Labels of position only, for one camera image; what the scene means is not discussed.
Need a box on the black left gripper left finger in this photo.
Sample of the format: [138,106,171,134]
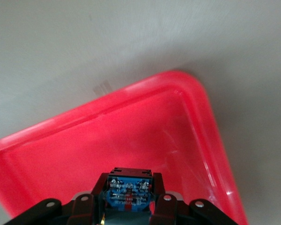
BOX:
[0,172,111,225]

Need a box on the red plastic tray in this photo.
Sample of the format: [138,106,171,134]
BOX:
[0,69,249,225]

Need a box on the red push button switch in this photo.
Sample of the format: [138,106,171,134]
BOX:
[102,167,155,225]

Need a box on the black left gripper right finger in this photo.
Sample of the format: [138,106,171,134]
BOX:
[151,172,240,225]

